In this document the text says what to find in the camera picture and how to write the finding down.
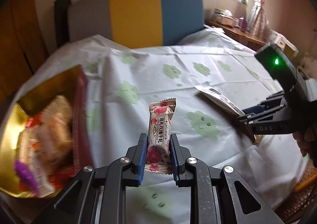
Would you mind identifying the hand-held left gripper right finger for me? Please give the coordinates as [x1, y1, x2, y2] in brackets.
[170, 133, 285, 224]

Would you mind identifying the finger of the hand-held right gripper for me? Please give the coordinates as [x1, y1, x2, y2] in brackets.
[241, 91, 285, 116]
[238, 104, 288, 125]

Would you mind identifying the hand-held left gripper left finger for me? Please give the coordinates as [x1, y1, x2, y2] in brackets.
[32, 133, 148, 224]

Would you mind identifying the rose print candy packet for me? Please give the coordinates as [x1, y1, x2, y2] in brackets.
[145, 98, 177, 174]

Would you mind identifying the long white gold packet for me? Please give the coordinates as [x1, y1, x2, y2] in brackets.
[195, 85, 248, 117]

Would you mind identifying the clear brown pastry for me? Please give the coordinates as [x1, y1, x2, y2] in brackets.
[37, 95, 73, 165]

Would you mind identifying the purple snack packet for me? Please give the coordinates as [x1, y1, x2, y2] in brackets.
[13, 160, 40, 196]

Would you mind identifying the gold lined tin box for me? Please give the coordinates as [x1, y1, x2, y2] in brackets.
[0, 65, 94, 198]

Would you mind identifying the person's right hand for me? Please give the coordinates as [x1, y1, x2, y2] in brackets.
[292, 125, 317, 168]

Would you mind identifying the white cabinet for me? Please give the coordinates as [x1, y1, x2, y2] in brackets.
[285, 42, 300, 59]

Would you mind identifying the white dotted cloth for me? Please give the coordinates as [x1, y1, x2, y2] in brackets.
[269, 29, 289, 47]

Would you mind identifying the woven rattan chair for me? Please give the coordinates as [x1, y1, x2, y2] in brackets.
[275, 160, 315, 223]

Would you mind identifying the pink sheer curtain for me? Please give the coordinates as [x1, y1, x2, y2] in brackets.
[248, 0, 275, 41]

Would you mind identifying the patterned tissue box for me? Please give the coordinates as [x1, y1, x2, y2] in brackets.
[214, 10, 236, 27]

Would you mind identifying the grey yellow blue chair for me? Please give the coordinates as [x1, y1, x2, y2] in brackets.
[68, 0, 205, 49]

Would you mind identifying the black rolled mat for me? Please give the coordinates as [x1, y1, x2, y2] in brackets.
[54, 0, 72, 48]

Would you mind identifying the wooden wardrobe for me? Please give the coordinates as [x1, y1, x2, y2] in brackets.
[0, 0, 57, 96]

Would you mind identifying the standing picture frame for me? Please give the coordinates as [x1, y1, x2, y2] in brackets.
[248, 5, 259, 32]

